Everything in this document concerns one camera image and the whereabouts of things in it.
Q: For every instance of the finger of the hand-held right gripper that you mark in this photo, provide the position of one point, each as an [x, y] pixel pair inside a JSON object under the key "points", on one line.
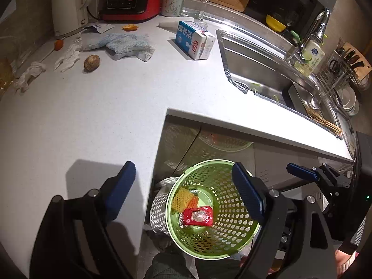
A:
{"points": [[302, 172]]}

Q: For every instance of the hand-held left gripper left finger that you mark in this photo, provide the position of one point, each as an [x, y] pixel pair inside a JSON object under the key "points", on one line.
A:
{"points": [[122, 189]]}

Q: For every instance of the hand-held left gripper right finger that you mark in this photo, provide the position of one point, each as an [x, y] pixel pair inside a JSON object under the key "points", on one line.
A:
{"points": [[247, 191]]}

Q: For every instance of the green perforated waste basket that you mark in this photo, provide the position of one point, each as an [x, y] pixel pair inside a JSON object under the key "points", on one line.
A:
{"points": [[232, 238]]}

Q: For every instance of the brown potato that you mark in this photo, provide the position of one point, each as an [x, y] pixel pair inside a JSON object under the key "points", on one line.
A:
{"points": [[92, 63]]}

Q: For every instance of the white tissue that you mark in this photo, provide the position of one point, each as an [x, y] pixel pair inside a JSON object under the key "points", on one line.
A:
{"points": [[68, 56], [30, 74]]}

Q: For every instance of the light blue fluffy cloth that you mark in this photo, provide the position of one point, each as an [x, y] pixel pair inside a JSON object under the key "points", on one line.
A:
{"points": [[122, 42]]}

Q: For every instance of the small orange round piece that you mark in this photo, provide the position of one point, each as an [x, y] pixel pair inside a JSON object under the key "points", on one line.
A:
{"points": [[58, 44]]}

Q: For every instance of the orange peel piece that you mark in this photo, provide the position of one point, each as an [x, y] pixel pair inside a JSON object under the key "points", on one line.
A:
{"points": [[130, 27]]}

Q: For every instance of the blue and white milk carton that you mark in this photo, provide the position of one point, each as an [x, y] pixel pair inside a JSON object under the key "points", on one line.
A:
{"points": [[191, 39]]}

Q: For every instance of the torn white packet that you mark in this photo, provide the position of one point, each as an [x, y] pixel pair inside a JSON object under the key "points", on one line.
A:
{"points": [[100, 27]]}

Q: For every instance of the person's right forearm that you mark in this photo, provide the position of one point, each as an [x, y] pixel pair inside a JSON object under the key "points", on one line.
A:
{"points": [[347, 263]]}

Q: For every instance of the glossy cabinet front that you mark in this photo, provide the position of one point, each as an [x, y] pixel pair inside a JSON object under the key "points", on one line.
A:
{"points": [[273, 162]]}

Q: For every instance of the white perforated basket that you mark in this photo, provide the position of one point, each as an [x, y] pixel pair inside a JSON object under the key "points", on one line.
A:
{"points": [[158, 209]]}

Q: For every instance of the bundle of bamboo skewers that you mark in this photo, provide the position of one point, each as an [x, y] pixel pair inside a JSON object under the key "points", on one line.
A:
{"points": [[327, 123]]}

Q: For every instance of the orange foam fruit net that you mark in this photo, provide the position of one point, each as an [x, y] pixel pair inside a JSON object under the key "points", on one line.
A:
{"points": [[192, 202]]}

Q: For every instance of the yellow foam fruit net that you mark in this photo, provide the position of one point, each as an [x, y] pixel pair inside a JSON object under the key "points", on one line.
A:
{"points": [[181, 199]]}

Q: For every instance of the red snack packet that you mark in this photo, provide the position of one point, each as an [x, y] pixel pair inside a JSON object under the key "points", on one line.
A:
{"points": [[189, 217]]}

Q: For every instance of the steel drain tray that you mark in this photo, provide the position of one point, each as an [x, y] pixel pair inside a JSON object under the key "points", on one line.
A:
{"points": [[305, 93]]}

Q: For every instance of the stack of white bowls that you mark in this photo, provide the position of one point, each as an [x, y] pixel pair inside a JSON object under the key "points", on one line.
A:
{"points": [[348, 101]]}

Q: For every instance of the person's dark trouser leg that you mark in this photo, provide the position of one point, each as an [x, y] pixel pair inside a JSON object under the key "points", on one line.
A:
{"points": [[165, 267]]}

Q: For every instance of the black scissors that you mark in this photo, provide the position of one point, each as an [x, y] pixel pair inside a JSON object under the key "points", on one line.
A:
{"points": [[334, 65]]}

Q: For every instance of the stainless steel sink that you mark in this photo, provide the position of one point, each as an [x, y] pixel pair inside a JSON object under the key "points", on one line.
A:
{"points": [[255, 69]]}

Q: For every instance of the dish soap bottle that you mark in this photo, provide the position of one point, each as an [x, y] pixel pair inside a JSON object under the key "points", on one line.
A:
{"points": [[312, 55]]}

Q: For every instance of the wooden knife block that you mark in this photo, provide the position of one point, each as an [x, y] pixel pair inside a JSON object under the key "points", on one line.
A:
{"points": [[359, 61]]}

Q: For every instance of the chrome faucet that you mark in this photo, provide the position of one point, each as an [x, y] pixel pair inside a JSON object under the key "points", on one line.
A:
{"points": [[316, 29]]}

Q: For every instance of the yellow bowl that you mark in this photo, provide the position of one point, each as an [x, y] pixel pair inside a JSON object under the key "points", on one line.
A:
{"points": [[274, 23]]}

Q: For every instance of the white sponge block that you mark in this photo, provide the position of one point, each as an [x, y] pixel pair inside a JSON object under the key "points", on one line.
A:
{"points": [[170, 23]]}

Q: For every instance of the dark kitchen window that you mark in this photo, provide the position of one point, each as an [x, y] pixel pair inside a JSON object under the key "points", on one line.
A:
{"points": [[279, 0]]}

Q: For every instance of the red and black blender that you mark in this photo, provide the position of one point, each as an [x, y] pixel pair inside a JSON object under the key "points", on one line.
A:
{"points": [[130, 8]]}

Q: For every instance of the white electric kettle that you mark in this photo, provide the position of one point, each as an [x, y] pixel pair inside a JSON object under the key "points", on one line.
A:
{"points": [[68, 5]]}

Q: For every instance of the clear glass mug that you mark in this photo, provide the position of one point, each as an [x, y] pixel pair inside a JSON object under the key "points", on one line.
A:
{"points": [[193, 8]]}

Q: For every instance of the white ceramic mug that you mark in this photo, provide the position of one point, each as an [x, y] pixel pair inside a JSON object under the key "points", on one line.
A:
{"points": [[173, 3]]}

